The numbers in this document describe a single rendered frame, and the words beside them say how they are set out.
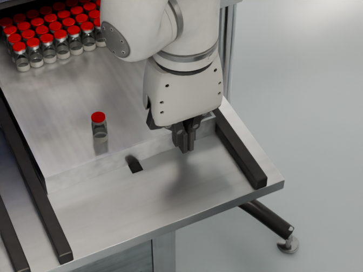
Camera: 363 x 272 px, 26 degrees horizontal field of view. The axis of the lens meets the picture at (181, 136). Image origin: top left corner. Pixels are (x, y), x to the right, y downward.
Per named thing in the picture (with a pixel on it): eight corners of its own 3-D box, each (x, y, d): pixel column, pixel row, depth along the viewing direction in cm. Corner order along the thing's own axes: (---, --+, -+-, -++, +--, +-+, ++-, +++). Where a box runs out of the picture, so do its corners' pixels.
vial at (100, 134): (91, 135, 115) (88, 115, 112) (104, 130, 116) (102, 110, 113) (96, 145, 114) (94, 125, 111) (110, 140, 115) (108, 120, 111)
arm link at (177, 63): (202, 4, 100) (202, 22, 102) (139, 23, 97) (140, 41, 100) (234, 43, 95) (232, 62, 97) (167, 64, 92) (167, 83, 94)
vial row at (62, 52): (14, 65, 126) (9, 43, 122) (118, 33, 131) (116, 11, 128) (19, 74, 124) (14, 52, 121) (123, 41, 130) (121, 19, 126)
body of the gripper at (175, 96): (207, 18, 101) (205, 81, 110) (134, 40, 98) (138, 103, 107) (234, 53, 97) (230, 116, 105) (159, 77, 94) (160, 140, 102)
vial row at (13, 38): (10, 57, 127) (5, 35, 124) (113, 26, 132) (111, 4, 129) (14, 65, 126) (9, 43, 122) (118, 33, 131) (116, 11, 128)
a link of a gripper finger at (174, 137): (178, 104, 107) (178, 137, 112) (156, 111, 106) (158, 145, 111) (188, 120, 105) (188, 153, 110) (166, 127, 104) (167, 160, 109)
